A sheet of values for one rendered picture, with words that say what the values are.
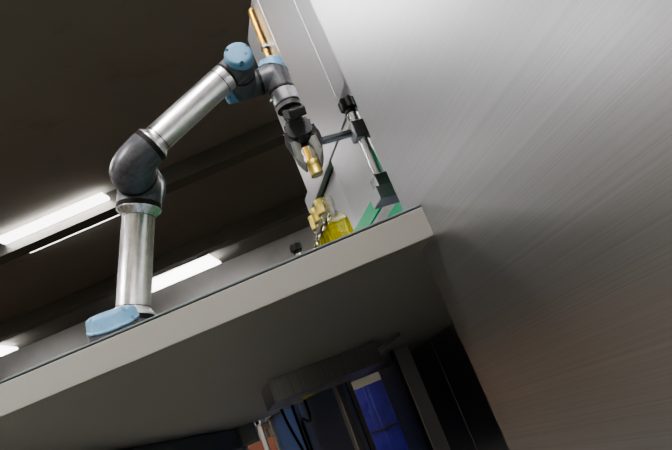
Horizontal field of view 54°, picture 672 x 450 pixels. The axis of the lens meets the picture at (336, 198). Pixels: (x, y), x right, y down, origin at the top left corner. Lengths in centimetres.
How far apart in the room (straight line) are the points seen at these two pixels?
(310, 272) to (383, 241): 8
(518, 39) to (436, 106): 14
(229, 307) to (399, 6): 33
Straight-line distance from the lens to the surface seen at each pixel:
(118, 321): 154
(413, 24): 58
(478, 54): 50
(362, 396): 420
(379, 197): 90
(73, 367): 73
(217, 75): 174
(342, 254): 65
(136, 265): 172
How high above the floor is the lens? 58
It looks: 18 degrees up
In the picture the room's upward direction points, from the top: 22 degrees counter-clockwise
